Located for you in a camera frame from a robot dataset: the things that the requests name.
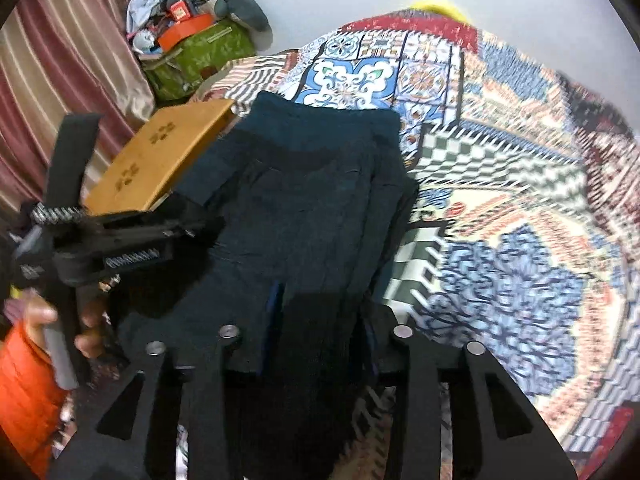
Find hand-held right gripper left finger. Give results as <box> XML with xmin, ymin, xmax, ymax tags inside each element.
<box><xmin>50</xmin><ymin>285</ymin><xmax>286</xmax><ymax>480</ymax></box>

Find orange box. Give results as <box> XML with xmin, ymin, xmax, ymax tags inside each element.
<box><xmin>155</xmin><ymin>14</ymin><xmax>216</xmax><ymax>53</ymax></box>

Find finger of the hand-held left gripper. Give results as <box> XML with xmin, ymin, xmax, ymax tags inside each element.
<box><xmin>95</xmin><ymin>195</ymin><xmax>218</xmax><ymax>235</ymax></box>
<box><xmin>102</xmin><ymin>232</ymin><xmax>223</xmax><ymax>281</ymax></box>

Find person's left hand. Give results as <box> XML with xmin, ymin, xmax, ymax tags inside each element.
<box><xmin>5</xmin><ymin>292</ymin><xmax>118</xmax><ymax>361</ymax></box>

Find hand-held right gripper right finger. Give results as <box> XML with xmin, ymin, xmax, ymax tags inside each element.
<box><xmin>360</xmin><ymin>305</ymin><xmax>581</xmax><ymax>480</ymax></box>

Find green storage box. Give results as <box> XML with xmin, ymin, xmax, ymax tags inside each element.
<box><xmin>142</xmin><ymin>20</ymin><xmax>258</xmax><ymax>103</ymax></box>

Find grey plush pillow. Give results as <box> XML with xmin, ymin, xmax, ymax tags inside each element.
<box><xmin>167</xmin><ymin>0</ymin><xmax>273</xmax><ymax>51</ymax></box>

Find person's left forearm orange sleeve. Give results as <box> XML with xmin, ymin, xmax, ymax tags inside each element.
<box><xmin>0</xmin><ymin>317</ymin><xmax>68</xmax><ymax>478</ymax></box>

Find black pants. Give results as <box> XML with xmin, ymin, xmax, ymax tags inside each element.
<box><xmin>112</xmin><ymin>91</ymin><xmax>421</xmax><ymax>480</ymax></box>

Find patchwork printed blanket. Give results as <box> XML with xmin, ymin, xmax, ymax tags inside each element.
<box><xmin>195</xmin><ymin>7</ymin><xmax>640</xmax><ymax>480</ymax></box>

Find yellow curved cushion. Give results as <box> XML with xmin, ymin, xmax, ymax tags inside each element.
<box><xmin>412</xmin><ymin>0</ymin><xmax>473</xmax><ymax>23</ymax></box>

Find striped pink curtain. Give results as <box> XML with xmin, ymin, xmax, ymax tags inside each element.
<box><xmin>0</xmin><ymin>0</ymin><xmax>156</xmax><ymax>221</ymax></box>

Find wooden lap desk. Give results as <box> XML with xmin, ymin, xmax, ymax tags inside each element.
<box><xmin>82</xmin><ymin>99</ymin><xmax>236</xmax><ymax>216</ymax></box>

